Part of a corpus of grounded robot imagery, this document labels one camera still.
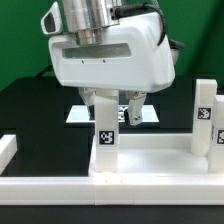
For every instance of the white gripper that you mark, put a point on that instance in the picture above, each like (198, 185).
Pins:
(109, 45)

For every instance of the white desk top tray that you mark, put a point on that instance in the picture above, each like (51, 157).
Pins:
(160, 155)

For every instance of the fiducial marker plate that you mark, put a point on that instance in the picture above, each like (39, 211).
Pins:
(80, 114)

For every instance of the white left fence block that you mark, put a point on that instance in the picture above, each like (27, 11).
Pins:
(8, 148)

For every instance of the white front fence bar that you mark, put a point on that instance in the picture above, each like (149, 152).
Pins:
(93, 191)

